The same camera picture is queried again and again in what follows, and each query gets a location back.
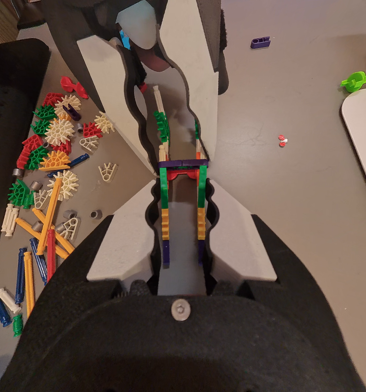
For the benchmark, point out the white snowflake toy connector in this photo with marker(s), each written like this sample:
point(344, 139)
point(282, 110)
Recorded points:
point(68, 183)
point(59, 132)
point(69, 102)
point(105, 122)

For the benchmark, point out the red toy rod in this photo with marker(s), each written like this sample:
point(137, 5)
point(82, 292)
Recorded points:
point(51, 260)

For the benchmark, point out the yellow toy connector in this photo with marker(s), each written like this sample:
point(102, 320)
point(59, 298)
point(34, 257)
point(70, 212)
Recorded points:
point(54, 160)
point(65, 117)

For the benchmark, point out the black perforated panel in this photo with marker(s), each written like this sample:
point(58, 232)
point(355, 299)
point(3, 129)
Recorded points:
point(14, 122)

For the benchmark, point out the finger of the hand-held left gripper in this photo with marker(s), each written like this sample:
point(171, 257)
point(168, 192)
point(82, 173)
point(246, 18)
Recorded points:
point(195, 61)
point(109, 85)

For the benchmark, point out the toy rail assembly with spool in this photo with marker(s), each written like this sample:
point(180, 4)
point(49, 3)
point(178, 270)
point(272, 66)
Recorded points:
point(202, 190)

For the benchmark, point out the yellow toy rod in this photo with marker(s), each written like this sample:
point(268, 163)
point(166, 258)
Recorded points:
point(63, 242)
point(29, 284)
point(27, 228)
point(50, 214)

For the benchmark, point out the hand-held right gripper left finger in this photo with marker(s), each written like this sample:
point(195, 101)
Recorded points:
point(118, 245)

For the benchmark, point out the short green toy rod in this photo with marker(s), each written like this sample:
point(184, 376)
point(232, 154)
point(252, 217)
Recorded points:
point(28, 200)
point(17, 326)
point(187, 167)

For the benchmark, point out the small red white scrap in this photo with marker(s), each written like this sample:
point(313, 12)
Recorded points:
point(282, 141)

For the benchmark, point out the cyan toy panel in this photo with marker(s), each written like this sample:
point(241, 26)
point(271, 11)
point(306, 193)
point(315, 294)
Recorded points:
point(125, 39)

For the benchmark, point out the grey toy connector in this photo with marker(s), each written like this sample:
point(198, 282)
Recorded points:
point(41, 200)
point(89, 144)
point(108, 173)
point(71, 228)

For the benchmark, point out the purple toy connector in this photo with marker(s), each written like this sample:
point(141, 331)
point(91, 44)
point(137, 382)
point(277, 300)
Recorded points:
point(74, 115)
point(169, 164)
point(196, 163)
point(260, 43)

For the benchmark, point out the lime green toy spool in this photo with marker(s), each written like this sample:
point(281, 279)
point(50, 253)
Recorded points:
point(354, 81)

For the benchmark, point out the person's left hand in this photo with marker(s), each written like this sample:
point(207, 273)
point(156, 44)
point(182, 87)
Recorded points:
point(154, 61)

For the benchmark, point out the red toy spool piece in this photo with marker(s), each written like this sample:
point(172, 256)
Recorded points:
point(68, 84)

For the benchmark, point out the green toy connector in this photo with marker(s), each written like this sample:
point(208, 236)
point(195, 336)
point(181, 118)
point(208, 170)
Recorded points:
point(40, 128)
point(36, 157)
point(45, 113)
point(17, 194)

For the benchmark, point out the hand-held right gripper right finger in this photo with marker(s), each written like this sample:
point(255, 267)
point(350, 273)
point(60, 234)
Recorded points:
point(241, 245)

